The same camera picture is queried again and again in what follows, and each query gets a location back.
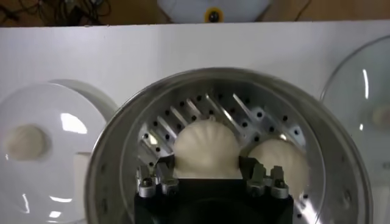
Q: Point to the perforated steel steamer basket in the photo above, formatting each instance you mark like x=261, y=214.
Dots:
x=335, y=137

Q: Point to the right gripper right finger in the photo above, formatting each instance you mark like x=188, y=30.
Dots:
x=265, y=182

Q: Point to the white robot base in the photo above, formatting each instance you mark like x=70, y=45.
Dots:
x=189, y=10

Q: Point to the round glass pot lid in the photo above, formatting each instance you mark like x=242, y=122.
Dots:
x=350, y=121

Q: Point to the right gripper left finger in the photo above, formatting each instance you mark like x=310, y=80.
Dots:
x=158, y=182

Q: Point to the white steamed baozi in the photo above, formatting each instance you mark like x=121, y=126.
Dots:
x=207, y=146
x=26, y=143
x=283, y=161

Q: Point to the large white plate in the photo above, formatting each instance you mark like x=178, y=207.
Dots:
x=61, y=182

